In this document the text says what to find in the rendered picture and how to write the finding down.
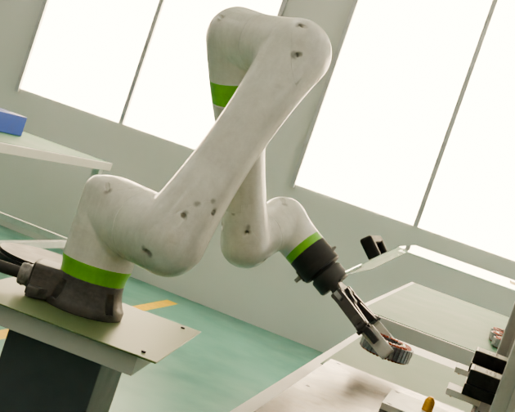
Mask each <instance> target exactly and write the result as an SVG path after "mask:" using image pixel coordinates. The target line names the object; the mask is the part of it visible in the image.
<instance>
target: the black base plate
mask: <svg viewBox="0 0 515 412"><path fill-rule="evenodd" d="M392 389H393V390H396V391H398V392H401V393H404V394H406V395H408V396H412V397H414V398H416V399H419V400H421V401H424V400H425V399H426V398H427V396H424V395H421V394H419V393H417V392H413V391H411V390H409V389H407V388H404V387H401V386H398V385H396V384H394V383H390V382H388V381H386V380H384V379H381V378H378V377H376V376H373V375H372V374H368V373H366V372H364V371H361V370H358V369H355V368H353V367H351V366H349V365H345V364H343V363H341V362H338V361H336V360H333V359H330V360H328V361H327V362H325V363H324V364H323V365H322V366H320V367H319V368H317V369H315V370H314V371H312V372H311V373H309V374H308V375H307V376H305V377H304V378H302V379H301V380H299V381H298V382H296V383H295V384H294V385H292V386H291V387H289V388H287V389H286V390H284V391H283V392H282V393H281V394H279V395H278V396H276V397H274V398H273V399H271V400H270V401H268V402H267V403H266V404H265V405H263V406H261V407H260V408H258V409H257V410H255V411H254V412H387V411H385V410H382V409H380V406H381V404H382V402H383V400H384V399H385V398H386V396H387V395H388V394H389V392H390V391H391V390H392ZM434 401H435V406H436V407H439V408H441V409H443V410H447V411H449V412H464V411H462V410H459V409H456V408H455V407H452V406H450V405H447V404H444V403H441V402H439V401H436V400H434Z"/></svg>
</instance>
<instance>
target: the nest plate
mask: <svg viewBox="0 0 515 412"><path fill-rule="evenodd" d="M423 403H424V401H421V400H419V399H416V398H414V397H412V396H408V395H406V394H404V393H401V392H398V391H396V390H393V389H392V390H391V391H390V392H389V394H388V395H387V396H386V398H385V399H384V400H383V402H382V404H381V406H380V409H382V410H385V411H387V412H425V411H423V410H422V406H423ZM432 412H449V411H447V410H443V409H441V408H439V407H436V406H434V408H433V410H432Z"/></svg>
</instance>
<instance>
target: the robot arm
mask: <svg viewBox="0 0 515 412"><path fill-rule="evenodd" d="M206 51H207V61H208V77H209V85H210V92H211V98H212V104H213V115H214V120H215V124H214V125H213V126H212V127H211V129H210V130H209V131H208V133H207V135H206V136H205V137H204V139H203V140H202V141H201V142H200V143H199V145H198V146H197V148H196V149H195V150H194V152H193V153H192V154H191V156H190V157H189V158H188V160H187V161H186V162H185V163H184V164H183V165H182V166H181V168H180V169H179V170H178V171H177V173H176V174H175V175H174V176H173V177H172V179H171V180H170V181H169V182H168V184H167V185H166V186H165V187H164V188H163V189H162V190H161V191H160V192H159V193H158V192H156V191H153V190H151V189H149V188H147V187H145V186H142V185H140V184H138V183H135V182H134V181H130V180H128V179H126V178H123V177H117V176H112V175H95V176H92V177H90V178H89V179H88V180H87V182H86V184H85V187H84V189H83V193H82V196H81V199H80V200H79V203H78V208H77V211H76V213H75V216H74V220H73V223H72V226H71V228H70V232H69V236H68V239H67V241H66V244H65V248H64V251H63V256H62V264H60V263H57V262H52V261H49V260H47V259H44V258H39V259H38V260H37V261H36V262H35V263H34V264H30V263H28V262H23V263H22V265H21V266H18V265H16V264H13V263H10V262H6V261H3V260H0V272H1V273H3V274H6V275H10V276H13V277H16V283H17V284H19V285H24V286H25V296H28V297H31V298H36V299H44V300H45V301H46V302H48V303H49V304H51V305H53V306H54V307H56V308H58V309H61V310H62V311H66V312H68V313H70V314H73V315H76V316H80V317H83V318H86V319H89V320H96V321H101V322H107V323H118V322H120V321H121V320H122V318H123V305H122V297H123V289H124V286H125V284H126V282H127V280H128V278H129V277H130V275H131V274H132V270H133V267H134V265H137V266H139V267H141V268H143V269H145V270H146V271H148V272H150V273H152V274H154V275H158V276H162V277H174V276H179V275H183V274H185V273H187V272H188V271H190V270H192V269H193V268H194V267H195V266H196V265H197V264H198V263H199V261H200V260H201V258H202V256H203V255H204V252H205V250H206V248H207V247H208V244H209V242H210V240H211V239H212V237H213V234H214V232H215V230H216V229H217V226H218V224H219V222H220V221H221V220H222V229H221V239H220V246H221V251H222V254H223V256H224V257H225V259H226V260H227V261H228V262H229V263H230V264H232V265H233V266H236V267H238V268H244V269H249V268H253V267H256V266H259V265H260V264H262V263H263V262H264V261H266V260H267V259H268V258H269V257H270V256H271V255H273V254H274V253H277V252H280V253H281V254H282V255H283V256H284V257H285V258H286V259H287V261H288V262H289V263H290V264H291V266H292V267H293V268H294V269H295V271H296V274H298V277H297V278H296V279H294V281H295V282H296V283H297V282H299V281H300V280H302V281H303V282H306V283H310V282H312V281H313V286H314V287H315V288H316V289H317V291H318V292H319V293H320V294H321V295H322V296H324V295H326V294H327V293H329V292H330V291H331V292H332V294H331V298H333V299H334V301H335V302H336V303H337V304H338V305H339V306H340V308H341V309H342V310H343V312H344V314H345V315H346V316H347V318H348V319H349V320H350V321H351V323H352V324H353V325H354V327H355V328H356V330H357V332H356V333H357V334H358V335H359V336H360V335H361V334H362V336H363V337H364V338H365V339H366V341H367V342H368V343H369V344H370V346H371V347H372V348H373V349H374V350H375V351H376V352H377V353H378V355H379V356H380V357H381V358H382V360H384V359H385V358H386V357H387V356H389V355H390V354H391V353H392V352H394V350H393V349H392V348H391V346H390V345H389V344H388V343H387V341H386V340H385V339H384V338H383V336H382V335H381V334H385V335H386V336H389V338H390V337H392V335H391V334H390V333H389V332H388V331H387V329H386V328H385V327H384V326H383V324H382V323H381V322H380V320H381V318H380V316H378V317H377V316H376V315H375V314H374V313H373V312H372V311H371V310H370V309H369V308H368V307H367V306H366V305H365V304H364V303H363V302H362V300H361V299H360V298H359V297H358V296H357V295H356V294H355V293H354V291H353V289H352V288H351V287H350V286H346V285H345V284H344V283H343V280H345V279H346V278H347V276H348V275H347V274H346V272H345V271H346V270H345V269H344V268H343V266H342V265H341V264H340V263H339V262H336V261H337V260H338V255H337V254H336V252H335V249H336V248H337V247H336V246H333V247H331V246H330V245H329V244H328V242H327V241H326V240H325V239H324V238H323V236H322V235H321V234H320V233H319V231H318V230H317V229H316V228H315V227H314V226H313V224H312V223H311V220H310V219H309V217H308V216H307V213H306V211H305V209H304V208H303V206H302V205H301V204H300V203H299V202H298V201H296V200H295V199H292V198H289V197H284V196H282V197H276V198H274V199H270V200H269V201H266V180H265V148H266V146H267V144H268V143H269V141H270V140H271V138H272V137H273V136H274V135H275V133H276V132H277V131H278V129H279V128H280V126H281V125H282V124H283V123H284V121H285V120H286V119H287V118H288V117H289V115H290V114H291V113H292V112H293V110H294V109H295V108H296V106H297V105H298V104H299V103H300V101H301V100H302V99H303V98H304V96H305V95H306V94H307V93H308V92H309V91H310V90H311V89H312V88H313V87H314V86H315V85H316V84H317V83H318V82H319V80H320V79H321V78H322V77H323V76H324V75H325V73H326V71H327V70H328V68H329V65H330V61H331V57H332V48H331V44H330V41H329V38H328V36H327V34H326V32H325V31H324V30H323V29H322V28H321V27H320V26H319V25H318V24H316V23H315V22H313V21H311V20H307V19H304V18H294V17H283V16H272V15H267V14H264V13H261V12H259V11H255V10H252V9H249V8H247V7H228V8H226V9H224V10H222V11H220V12H218V13H217V14H216V15H215V16H214V17H213V18H212V20H211V21H210V23H209V25H208V28H207V32H206ZM380 333H381V334H380Z"/></svg>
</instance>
